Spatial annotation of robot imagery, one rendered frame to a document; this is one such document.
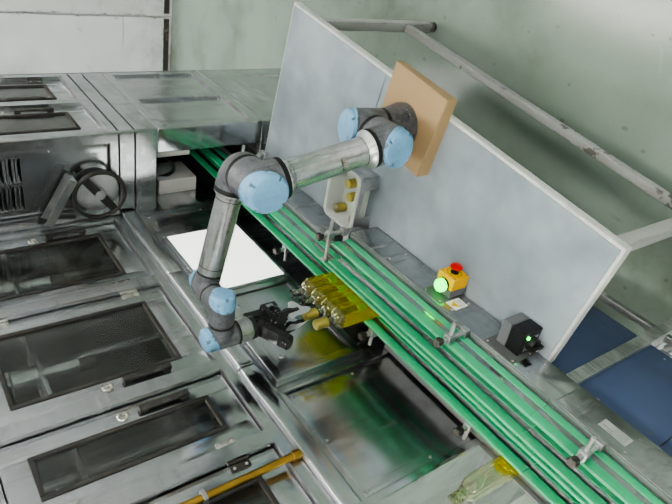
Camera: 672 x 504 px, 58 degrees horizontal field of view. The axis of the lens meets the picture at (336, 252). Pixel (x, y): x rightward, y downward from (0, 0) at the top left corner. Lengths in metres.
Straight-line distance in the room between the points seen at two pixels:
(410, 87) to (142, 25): 3.76
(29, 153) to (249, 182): 1.15
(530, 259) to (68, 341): 1.43
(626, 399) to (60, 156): 2.09
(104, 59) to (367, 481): 4.37
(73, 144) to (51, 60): 2.87
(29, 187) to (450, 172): 1.57
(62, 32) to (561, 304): 4.39
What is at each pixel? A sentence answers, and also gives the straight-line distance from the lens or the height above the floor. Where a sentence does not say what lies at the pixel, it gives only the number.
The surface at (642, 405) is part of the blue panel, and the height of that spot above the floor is 0.63.
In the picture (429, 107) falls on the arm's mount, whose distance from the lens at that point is 1.91.
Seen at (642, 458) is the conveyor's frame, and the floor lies 0.83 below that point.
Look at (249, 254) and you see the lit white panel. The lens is 2.44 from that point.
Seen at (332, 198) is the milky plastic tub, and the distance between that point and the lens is 2.31.
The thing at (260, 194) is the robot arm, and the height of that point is 1.40.
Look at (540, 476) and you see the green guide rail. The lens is 1.79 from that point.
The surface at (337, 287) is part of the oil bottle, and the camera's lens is 2.06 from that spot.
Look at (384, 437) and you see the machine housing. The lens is 1.87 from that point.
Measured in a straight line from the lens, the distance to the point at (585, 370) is 1.88.
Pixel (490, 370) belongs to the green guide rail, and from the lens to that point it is 1.75.
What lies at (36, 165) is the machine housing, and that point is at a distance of 2.54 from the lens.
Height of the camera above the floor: 2.15
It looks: 35 degrees down
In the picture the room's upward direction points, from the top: 104 degrees counter-clockwise
